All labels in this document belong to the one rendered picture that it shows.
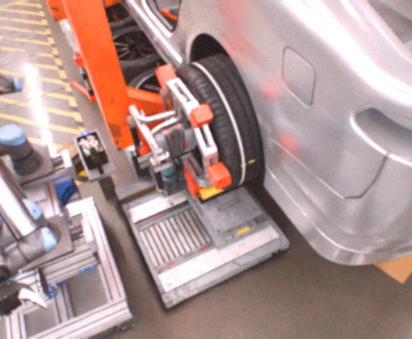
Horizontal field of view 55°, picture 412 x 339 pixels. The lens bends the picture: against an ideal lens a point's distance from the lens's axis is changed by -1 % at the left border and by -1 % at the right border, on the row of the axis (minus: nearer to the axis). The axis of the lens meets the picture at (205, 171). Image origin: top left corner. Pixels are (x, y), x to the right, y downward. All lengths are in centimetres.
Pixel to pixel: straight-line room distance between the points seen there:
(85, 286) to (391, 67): 190
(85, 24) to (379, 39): 135
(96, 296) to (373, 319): 152
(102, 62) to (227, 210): 112
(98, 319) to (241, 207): 102
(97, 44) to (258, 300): 163
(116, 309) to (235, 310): 66
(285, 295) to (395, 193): 134
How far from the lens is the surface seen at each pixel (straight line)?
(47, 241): 141
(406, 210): 131
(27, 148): 208
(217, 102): 173
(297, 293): 245
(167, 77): 200
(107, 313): 225
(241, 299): 242
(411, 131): 125
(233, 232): 246
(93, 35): 206
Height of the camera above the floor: 222
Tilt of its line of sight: 48 degrees down
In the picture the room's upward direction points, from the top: 7 degrees counter-clockwise
